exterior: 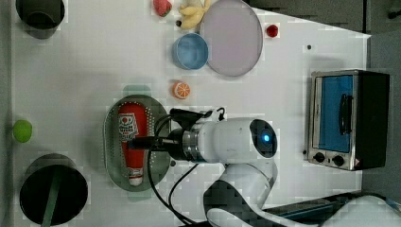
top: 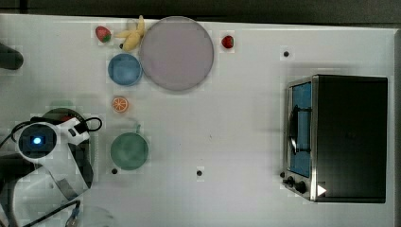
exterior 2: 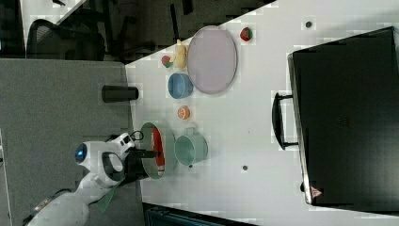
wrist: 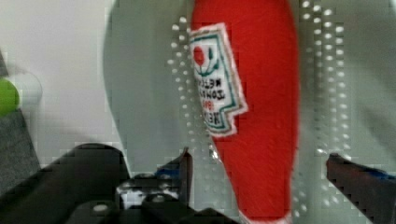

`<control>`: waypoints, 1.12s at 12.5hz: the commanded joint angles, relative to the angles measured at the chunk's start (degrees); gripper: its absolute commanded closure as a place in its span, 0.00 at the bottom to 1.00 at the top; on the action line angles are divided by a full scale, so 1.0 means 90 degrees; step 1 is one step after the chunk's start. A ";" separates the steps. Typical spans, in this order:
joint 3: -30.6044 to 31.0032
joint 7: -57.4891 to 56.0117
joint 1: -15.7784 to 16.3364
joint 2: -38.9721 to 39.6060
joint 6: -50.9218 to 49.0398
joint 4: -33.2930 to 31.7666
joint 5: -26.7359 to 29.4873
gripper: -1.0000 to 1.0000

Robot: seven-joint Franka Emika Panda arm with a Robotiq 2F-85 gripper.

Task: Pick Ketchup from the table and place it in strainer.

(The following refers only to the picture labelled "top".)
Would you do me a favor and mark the red toy strawberry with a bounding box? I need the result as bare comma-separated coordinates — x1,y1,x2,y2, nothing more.
96,26,112,43

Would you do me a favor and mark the blue bowl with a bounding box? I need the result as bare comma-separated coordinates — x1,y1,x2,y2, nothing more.
108,54,143,86

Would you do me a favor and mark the grey round plate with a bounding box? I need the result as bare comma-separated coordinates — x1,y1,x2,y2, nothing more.
139,16,214,92

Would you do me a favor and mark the silver toaster oven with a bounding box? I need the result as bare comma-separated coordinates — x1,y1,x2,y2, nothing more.
280,75,388,203

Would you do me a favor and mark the small red strawberry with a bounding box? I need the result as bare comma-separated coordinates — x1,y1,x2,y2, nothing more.
221,35,235,49

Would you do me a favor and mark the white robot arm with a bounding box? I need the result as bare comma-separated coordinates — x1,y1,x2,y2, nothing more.
1,117,94,227

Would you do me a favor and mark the black cable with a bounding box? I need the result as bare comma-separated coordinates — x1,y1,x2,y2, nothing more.
0,116,103,149

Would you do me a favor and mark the yellow toy banana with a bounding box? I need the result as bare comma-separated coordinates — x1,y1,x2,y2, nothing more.
114,15,145,52

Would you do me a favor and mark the green mug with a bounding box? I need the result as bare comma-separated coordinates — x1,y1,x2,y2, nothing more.
110,124,149,171

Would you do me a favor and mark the black cylinder container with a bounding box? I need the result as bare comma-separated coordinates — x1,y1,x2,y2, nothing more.
0,44,24,70

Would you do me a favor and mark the orange slice toy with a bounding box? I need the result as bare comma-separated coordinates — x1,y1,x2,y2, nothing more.
112,96,130,113

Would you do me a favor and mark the red ketchup bottle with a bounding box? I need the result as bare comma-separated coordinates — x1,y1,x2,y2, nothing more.
61,116,73,122

